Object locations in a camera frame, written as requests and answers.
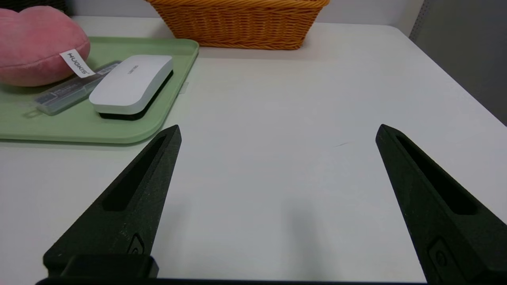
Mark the pink plush peach toy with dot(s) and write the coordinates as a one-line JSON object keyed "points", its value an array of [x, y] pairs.
{"points": [[35, 47]]}

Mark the clear grey plastic case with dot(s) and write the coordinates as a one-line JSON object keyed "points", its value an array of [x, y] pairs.
{"points": [[63, 95]]}

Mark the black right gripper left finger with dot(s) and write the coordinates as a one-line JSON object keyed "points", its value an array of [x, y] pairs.
{"points": [[130, 213]]}

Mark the orange wicker basket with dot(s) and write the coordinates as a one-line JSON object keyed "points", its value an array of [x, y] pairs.
{"points": [[241, 23]]}

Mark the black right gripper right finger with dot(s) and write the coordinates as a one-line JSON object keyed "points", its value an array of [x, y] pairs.
{"points": [[431, 221]]}

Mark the light green plastic tray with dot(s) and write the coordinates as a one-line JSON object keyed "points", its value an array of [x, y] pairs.
{"points": [[79, 126]]}

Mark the white whiteboard eraser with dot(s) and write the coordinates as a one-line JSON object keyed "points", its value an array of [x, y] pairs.
{"points": [[130, 85]]}

